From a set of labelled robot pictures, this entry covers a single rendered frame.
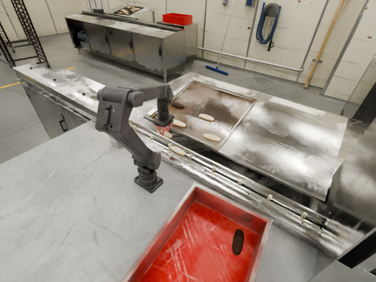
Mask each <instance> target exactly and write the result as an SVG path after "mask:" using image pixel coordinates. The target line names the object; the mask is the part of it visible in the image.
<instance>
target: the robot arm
mask: <svg viewBox="0 0 376 282"><path fill-rule="evenodd" d="M173 98H174V94H173V92H172V90H171V87H170V85H169V84H162V83H153V84H148V85H141V86H117V87H109V86H105V87H103V88H100V89H99V90H98V91H97V100H98V109H97V116H96V123H95V129H96V130H97V131H99V132H105V133H106V134H108V135H110V136H112V137H113V138H114V139H115V140H116V141H118V142H119V143H120V144H121V145H122V146H123V147H124V148H125V149H126V150H128V151H129V152H130V153H131V154H132V159H133V160H134V165H135V166H138V168H137V169H138V173H139V175H138V176H137V177H135V178H134V182H135V183H136V184H138V185H139V186H141V187H142V188H143V189H145V190H147V191H148V192H149V193H151V194H152V193H154V192H155V191H156V190H157V189H158V188H159V187H160V186H161V185H162V184H163V179H162V178H160V177H158V176H157V171H155V170H157V169H158V168H159V166H160V164H161V153H158V152H155V151H154V152H153V151H152V150H151V149H150V148H148V147H147V146H146V144H145V143H144V142H143V141H142V140H141V138H140V137H139V135H138V134H137V133H136V132H135V131H134V129H133V128H132V127H131V126H130V124H129V118H130V115H131V112H132V109H133V108H136V107H139V106H143V103H144V102H147V101H150V100H154V99H157V113H158V117H157V118H155V119H154V120H153V123H154V126H155V127H156V128H157V129H158V131H159V133H160V135H161V136H163V135H164V133H165V131H166V132H168V131H169V129H170V127H171V126H172V124H173V120H172V119H174V118H175V117H174V116H173V115H171V114H169V104H170V103H171V101H172V100H173ZM114 109H115V111H113V110H114ZM168 125H169V126H168ZM166 126H168V129H167V127H166ZM160 128H161V129H162V133H161V130H160Z"/></svg>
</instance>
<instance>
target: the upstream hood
mask: <svg viewBox="0 0 376 282"><path fill-rule="evenodd" d="M13 70H14V71H15V73H16V74H17V75H19V76H20V77H22V78H24V79H26V80H28V81H29V82H31V83H33V84H35V85H37V86H39V87H40V88H42V89H44V90H46V91H48V92H49V93H51V94H53V95H54V96H56V97H59V98H60V99H62V100H64V101H65V102H67V103H69V104H71V105H73V106H74V107H76V108H78V109H80V110H82V111H84V112H85V113H87V114H89V115H91V116H93V117H94V118H96V116H97V109H98V100H97V91H95V90H92V89H90V88H88V87H86V86H84V85H82V84H79V83H77V82H75V81H73V80H71V79H69V78H67V77H64V76H62V75H60V74H57V73H55V72H53V71H51V70H49V69H47V68H44V67H42V66H40V65H38V64H36V63H31V64H26V65H22V66H19V67H14V68H13Z"/></svg>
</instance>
